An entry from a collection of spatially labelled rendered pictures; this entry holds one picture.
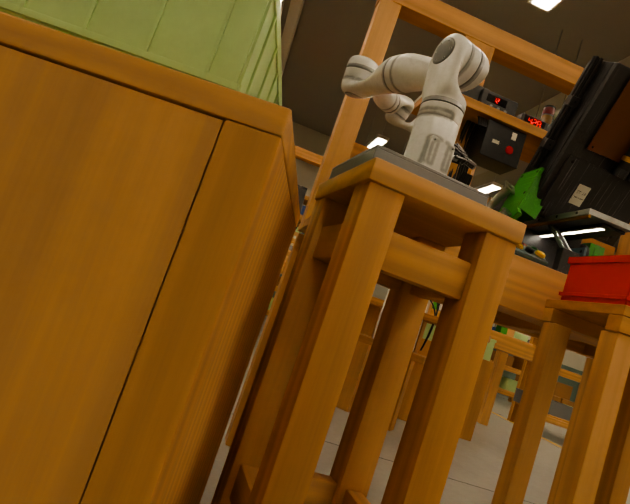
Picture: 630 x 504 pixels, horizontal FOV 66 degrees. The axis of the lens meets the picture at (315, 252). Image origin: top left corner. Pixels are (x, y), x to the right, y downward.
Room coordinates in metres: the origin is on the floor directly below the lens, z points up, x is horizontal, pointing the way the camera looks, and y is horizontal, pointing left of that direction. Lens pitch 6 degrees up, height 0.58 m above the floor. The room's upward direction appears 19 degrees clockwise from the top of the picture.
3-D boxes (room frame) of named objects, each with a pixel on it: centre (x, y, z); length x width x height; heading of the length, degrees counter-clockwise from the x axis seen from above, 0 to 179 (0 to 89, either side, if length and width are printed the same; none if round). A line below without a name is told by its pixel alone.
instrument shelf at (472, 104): (1.96, -0.65, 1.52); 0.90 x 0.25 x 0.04; 99
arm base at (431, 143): (0.98, -0.15, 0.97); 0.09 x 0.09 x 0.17; 22
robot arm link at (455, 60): (0.98, -0.15, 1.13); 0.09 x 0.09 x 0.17; 30
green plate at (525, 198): (1.63, -0.63, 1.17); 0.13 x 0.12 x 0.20; 99
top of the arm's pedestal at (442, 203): (0.98, -0.16, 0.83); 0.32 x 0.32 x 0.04; 16
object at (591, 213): (1.62, -0.79, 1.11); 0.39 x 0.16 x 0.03; 9
